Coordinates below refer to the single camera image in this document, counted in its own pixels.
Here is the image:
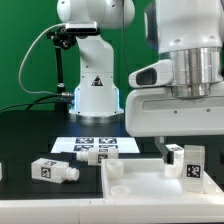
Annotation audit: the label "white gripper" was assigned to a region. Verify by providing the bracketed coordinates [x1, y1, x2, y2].
[125, 85, 224, 165]

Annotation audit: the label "white square tabletop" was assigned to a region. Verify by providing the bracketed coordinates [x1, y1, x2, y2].
[101, 159, 224, 198]

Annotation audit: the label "paper marker sheet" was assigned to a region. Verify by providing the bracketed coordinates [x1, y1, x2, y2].
[51, 137, 139, 153]

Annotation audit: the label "white block left edge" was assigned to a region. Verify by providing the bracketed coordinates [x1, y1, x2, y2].
[0, 163, 2, 181]

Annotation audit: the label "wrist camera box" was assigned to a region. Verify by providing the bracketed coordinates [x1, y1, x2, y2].
[128, 59, 174, 88]

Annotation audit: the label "white fence frame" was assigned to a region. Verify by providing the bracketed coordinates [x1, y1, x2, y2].
[0, 197, 224, 224]

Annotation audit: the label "black base cables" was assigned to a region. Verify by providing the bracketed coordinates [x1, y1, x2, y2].
[0, 92, 76, 114]

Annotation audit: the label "background camera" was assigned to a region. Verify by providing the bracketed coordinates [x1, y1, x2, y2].
[65, 22, 99, 35]

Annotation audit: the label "black camera stand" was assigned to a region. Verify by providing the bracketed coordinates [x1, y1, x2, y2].
[46, 26, 77, 112]

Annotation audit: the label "grey camera cable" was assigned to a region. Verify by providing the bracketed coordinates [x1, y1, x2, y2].
[18, 23, 67, 96]

